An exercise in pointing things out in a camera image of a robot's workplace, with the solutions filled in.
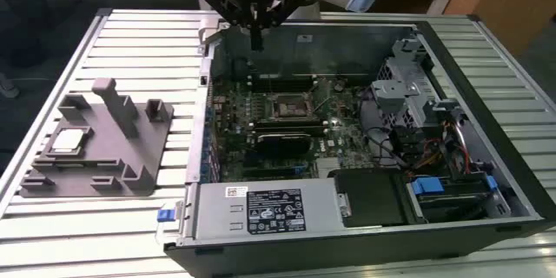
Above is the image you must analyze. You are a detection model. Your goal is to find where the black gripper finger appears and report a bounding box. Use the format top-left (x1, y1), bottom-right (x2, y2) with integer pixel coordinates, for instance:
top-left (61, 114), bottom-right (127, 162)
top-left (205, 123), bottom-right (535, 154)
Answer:
top-left (199, 0), bottom-right (259, 51)
top-left (256, 0), bottom-right (301, 52)

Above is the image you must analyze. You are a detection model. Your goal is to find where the metal socket cover frame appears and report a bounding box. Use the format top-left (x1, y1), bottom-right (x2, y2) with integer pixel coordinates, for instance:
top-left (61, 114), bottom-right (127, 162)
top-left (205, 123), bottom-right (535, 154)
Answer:
top-left (307, 77), bottom-right (331, 109)

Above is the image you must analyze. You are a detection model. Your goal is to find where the silver square CPU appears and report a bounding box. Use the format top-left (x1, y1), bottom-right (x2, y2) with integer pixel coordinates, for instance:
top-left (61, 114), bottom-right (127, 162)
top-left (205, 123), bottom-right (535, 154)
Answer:
top-left (49, 129), bottom-right (88, 152)

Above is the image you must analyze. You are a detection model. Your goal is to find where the CPU socket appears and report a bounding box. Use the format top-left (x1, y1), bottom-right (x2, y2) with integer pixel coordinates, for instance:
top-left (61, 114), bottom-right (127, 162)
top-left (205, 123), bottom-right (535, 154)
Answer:
top-left (269, 93), bottom-right (315, 120)

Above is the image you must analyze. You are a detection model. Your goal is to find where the black RAM stick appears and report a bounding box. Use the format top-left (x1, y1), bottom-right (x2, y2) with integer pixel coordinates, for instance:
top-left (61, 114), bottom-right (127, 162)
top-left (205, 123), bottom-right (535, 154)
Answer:
top-left (255, 126), bottom-right (327, 137)
top-left (249, 74), bottom-right (317, 84)
top-left (255, 120), bottom-right (325, 130)

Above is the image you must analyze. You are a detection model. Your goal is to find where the grey metal drive cage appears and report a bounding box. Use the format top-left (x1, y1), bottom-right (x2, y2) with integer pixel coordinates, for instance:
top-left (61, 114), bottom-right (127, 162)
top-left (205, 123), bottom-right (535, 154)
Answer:
top-left (371, 38), bottom-right (460, 129)

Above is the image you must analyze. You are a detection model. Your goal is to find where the green motherboard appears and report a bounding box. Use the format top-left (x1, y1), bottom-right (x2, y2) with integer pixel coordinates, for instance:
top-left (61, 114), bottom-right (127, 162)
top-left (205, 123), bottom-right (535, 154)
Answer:
top-left (208, 76), bottom-right (392, 184)

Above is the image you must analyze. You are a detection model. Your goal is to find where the black graphics card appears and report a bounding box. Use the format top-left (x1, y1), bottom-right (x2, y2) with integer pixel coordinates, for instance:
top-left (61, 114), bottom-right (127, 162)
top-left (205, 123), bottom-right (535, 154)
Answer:
top-left (253, 133), bottom-right (312, 155)

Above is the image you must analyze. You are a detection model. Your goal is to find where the silver finned chipset heatsink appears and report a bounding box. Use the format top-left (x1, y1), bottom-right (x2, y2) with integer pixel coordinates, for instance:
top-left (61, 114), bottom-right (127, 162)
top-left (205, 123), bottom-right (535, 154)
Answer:
top-left (316, 157), bottom-right (343, 178)

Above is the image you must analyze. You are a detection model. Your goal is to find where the black expansion slot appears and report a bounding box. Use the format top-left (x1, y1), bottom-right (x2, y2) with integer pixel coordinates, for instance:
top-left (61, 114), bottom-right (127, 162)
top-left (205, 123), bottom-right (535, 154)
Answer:
top-left (241, 167), bottom-right (296, 178)

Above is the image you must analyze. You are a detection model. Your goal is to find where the grey plastic parts rack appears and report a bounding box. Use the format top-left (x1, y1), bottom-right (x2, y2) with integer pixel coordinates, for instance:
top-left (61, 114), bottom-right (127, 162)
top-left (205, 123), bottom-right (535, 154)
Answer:
top-left (17, 77), bottom-right (176, 199)

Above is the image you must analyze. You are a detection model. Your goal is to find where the wooden cabinet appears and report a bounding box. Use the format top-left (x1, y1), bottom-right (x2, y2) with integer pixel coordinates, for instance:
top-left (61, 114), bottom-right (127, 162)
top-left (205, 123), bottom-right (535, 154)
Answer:
top-left (443, 0), bottom-right (556, 57)

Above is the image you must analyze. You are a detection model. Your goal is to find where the grey stand foot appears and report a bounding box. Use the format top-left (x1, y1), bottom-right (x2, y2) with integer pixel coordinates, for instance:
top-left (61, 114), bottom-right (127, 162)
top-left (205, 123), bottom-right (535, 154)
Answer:
top-left (0, 72), bottom-right (19, 98)

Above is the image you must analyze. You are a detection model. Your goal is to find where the black plastic cover plate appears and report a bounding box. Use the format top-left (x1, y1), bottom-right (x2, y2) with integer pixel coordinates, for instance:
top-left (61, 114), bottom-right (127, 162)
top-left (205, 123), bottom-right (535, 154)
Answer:
top-left (332, 169), bottom-right (413, 229)

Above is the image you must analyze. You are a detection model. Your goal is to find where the silver power supply black label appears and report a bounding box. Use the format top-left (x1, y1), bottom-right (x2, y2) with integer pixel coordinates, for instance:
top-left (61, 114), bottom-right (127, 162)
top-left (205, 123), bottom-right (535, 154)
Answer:
top-left (191, 178), bottom-right (348, 242)

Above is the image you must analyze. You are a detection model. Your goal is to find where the black disk drive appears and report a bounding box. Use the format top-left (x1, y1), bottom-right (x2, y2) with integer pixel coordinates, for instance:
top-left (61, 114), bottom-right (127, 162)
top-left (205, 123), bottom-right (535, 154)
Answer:
top-left (419, 193), bottom-right (485, 222)

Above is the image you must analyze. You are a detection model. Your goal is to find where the black open PC case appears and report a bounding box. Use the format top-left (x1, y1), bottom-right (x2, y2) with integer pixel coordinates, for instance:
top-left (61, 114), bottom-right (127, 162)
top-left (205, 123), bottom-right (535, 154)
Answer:
top-left (163, 17), bottom-right (556, 277)

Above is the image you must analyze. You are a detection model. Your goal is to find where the yellow wire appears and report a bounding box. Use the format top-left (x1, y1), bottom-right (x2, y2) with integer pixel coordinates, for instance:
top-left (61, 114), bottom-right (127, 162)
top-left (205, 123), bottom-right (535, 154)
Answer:
top-left (412, 152), bottom-right (440, 170)

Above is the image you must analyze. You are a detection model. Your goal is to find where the red wire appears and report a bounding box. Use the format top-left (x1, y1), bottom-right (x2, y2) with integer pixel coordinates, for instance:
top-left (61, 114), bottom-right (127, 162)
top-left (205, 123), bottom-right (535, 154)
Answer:
top-left (459, 146), bottom-right (475, 174)

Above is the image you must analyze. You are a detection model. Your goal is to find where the blue disk carrier handle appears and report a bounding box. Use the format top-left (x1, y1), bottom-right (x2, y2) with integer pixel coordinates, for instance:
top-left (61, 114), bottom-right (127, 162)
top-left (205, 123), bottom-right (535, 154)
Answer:
top-left (411, 176), bottom-right (445, 196)

